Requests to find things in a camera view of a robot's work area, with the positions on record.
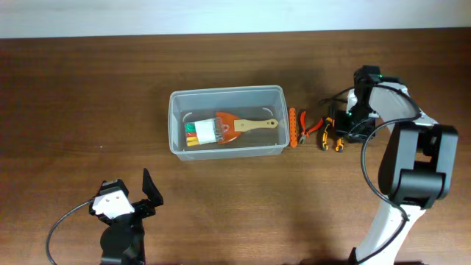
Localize clear plastic container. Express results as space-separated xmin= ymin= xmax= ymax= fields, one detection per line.
xmin=168 ymin=85 xmax=290 ymax=160

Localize small red-handled cutting pliers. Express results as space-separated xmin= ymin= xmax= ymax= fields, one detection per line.
xmin=298 ymin=110 xmax=324 ymax=144

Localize orange scraper with wooden handle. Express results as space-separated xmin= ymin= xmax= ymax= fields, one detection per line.
xmin=216 ymin=112 xmax=278 ymax=144

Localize screwdriver set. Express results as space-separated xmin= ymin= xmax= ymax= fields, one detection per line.
xmin=184 ymin=118 xmax=224 ymax=146

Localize orange-black long-nose pliers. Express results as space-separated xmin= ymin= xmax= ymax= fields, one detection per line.
xmin=318 ymin=103 xmax=344 ymax=152

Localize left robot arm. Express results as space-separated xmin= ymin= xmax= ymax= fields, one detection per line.
xmin=89 ymin=169 xmax=163 ymax=265

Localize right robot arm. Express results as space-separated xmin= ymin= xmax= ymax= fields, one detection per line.
xmin=335 ymin=66 xmax=458 ymax=264

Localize orange perforated plastic strip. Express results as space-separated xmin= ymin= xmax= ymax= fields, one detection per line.
xmin=288 ymin=107 xmax=298 ymax=148

